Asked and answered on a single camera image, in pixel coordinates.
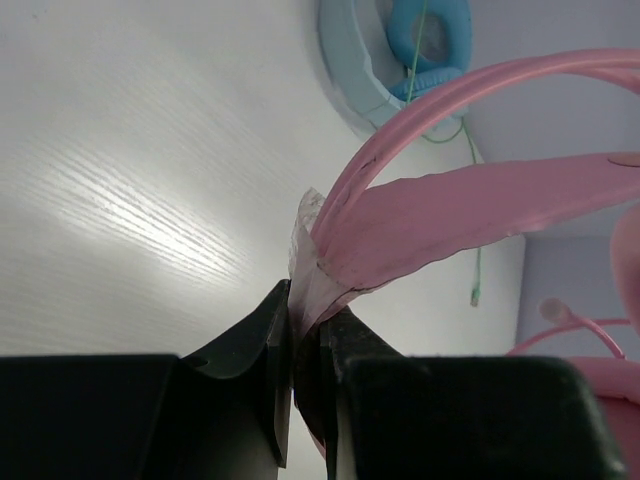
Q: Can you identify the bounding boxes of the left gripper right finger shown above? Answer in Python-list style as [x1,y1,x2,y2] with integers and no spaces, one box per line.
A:
[319,311,628,479]

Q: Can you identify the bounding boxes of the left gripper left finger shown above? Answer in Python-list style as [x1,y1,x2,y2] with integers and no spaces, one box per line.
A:
[1,280,290,479]

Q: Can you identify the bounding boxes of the pink headphones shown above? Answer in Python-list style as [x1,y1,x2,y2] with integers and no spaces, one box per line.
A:
[288,48,639,449]

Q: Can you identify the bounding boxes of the blue headphones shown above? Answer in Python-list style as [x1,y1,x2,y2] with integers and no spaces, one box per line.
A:
[318,0,473,127]

